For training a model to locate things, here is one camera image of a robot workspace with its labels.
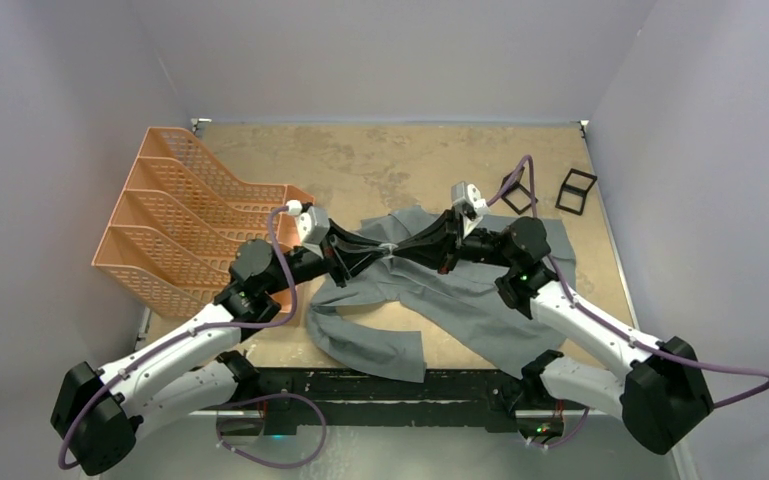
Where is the left black display frame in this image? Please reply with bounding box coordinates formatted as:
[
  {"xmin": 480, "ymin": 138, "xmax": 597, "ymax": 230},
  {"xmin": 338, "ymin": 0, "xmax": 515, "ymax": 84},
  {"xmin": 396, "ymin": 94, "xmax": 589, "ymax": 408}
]
[{"xmin": 499, "ymin": 167, "xmax": 538, "ymax": 215}]

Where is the orange plastic file organizer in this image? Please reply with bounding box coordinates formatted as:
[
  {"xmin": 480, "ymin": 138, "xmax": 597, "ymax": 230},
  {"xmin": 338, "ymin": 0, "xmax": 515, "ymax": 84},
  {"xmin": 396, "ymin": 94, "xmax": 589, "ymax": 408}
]
[{"xmin": 92, "ymin": 127, "xmax": 314, "ymax": 321}]

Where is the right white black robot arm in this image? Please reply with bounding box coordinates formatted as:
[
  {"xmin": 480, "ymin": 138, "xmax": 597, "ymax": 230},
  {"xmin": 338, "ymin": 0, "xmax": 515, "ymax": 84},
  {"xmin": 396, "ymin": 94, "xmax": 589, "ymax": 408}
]
[{"xmin": 392, "ymin": 210, "xmax": 715, "ymax": 455}]

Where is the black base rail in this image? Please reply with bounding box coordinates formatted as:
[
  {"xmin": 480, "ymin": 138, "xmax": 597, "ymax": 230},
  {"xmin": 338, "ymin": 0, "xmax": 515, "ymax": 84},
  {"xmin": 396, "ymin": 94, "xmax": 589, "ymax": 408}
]
[{"xmin": 191, "ymin": 368, "xmax": 587, "ymax": 436}]

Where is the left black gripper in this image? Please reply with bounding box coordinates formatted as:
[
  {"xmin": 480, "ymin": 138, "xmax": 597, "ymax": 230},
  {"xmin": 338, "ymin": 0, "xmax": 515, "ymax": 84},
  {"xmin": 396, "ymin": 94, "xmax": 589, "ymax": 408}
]
[{"xmin": 264, "ymin": 220, "xmax": 389, "ymax": 296}]

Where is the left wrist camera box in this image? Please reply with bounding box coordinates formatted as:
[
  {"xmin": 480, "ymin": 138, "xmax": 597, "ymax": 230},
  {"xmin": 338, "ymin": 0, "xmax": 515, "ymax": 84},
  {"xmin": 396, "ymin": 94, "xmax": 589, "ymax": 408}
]
[{"xmin": 295, "ymin": 206, "xmax": 331, "ymax": 245}]

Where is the grey button-up shirt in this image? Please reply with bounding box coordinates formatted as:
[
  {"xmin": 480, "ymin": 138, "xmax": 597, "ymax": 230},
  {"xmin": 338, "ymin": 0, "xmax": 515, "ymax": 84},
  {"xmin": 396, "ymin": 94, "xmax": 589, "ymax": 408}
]
[{"xmin": 304, "ymin": 203, "xmax": 579, "ymax": 384}]

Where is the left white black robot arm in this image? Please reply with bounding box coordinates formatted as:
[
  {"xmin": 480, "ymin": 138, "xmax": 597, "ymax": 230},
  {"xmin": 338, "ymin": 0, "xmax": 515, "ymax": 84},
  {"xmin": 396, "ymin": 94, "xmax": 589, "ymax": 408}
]
[{"xmin": 50, "ymin": 226, "xmax": 394, "ymax": 476}]

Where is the black display frame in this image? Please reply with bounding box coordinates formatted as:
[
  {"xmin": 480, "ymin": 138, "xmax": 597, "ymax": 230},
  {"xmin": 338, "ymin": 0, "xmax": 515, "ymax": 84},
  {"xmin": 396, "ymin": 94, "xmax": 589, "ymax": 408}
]
[
  {"xmin": 555, "ymin": 168, "xmax": 598, "ymax": 216},
  {"xmin": 499, "ymin": 167, "xmax": 538, "ymax": 215}
]

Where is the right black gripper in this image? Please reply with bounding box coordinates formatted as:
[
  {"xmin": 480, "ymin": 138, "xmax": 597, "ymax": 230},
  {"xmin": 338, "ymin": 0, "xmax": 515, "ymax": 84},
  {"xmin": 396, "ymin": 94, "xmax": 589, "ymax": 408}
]
[{"xmin": 394, "ymin": 205, "xmax": 518, "ymax": 275}]

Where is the right black display frame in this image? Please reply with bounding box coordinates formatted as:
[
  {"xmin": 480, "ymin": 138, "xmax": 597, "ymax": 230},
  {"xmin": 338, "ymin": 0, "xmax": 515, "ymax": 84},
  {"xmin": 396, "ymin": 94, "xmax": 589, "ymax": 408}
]
[{"xmin": 555, "ymin": 168, "xmax": 598, "ymax": 216}]

